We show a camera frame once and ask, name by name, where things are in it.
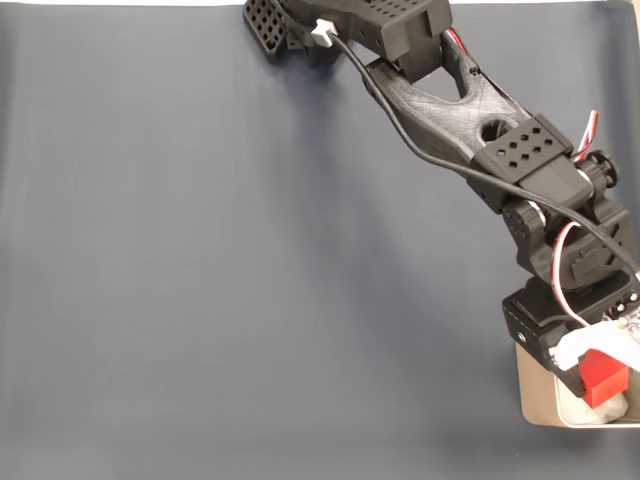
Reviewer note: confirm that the red cube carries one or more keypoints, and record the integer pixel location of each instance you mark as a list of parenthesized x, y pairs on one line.
[(602, 380)]

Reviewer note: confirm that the beige metal box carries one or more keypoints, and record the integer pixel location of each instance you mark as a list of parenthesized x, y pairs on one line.
[(537, 395)]

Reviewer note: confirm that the white crumpled tissue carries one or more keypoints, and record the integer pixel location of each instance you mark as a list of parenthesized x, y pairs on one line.
[(607, 412)]

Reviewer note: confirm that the blue-grey table mat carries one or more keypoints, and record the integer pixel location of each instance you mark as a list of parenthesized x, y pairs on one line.
[(200, 250)]

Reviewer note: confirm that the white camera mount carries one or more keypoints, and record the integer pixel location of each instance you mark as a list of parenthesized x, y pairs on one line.
[(595, 342)]

